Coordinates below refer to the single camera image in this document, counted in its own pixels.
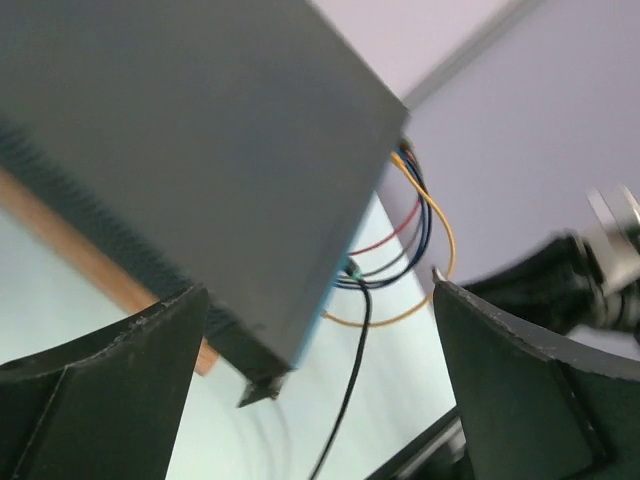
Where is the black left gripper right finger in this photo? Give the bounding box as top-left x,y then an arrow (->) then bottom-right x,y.
433,273 -> 639,479

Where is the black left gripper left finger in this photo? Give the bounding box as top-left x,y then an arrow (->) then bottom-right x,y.
1,286 -> 209,479

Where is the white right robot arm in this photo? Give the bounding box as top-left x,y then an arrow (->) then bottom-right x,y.
463,186 -> 639,338

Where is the wooden board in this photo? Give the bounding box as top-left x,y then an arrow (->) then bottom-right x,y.
0,167 -> 219,377

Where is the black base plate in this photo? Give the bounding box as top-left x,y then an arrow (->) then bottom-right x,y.
367,406 -> 475,480

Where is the black patch cable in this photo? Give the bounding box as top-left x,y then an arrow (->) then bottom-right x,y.
349,219 -> 426,281

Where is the black cable teal plug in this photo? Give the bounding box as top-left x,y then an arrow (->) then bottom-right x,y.
308,258 -> 376,480

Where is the red patch cable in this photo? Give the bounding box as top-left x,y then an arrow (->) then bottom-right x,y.
349,149 -> 422,257

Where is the dark network switch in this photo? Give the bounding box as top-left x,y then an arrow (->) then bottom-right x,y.
1,1 -> 407,404

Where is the blue patch cable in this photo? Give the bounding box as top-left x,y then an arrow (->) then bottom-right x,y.
333,144 -> 432,290

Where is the aluminium frame rail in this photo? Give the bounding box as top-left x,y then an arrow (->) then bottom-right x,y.
403,0 -> 542,111

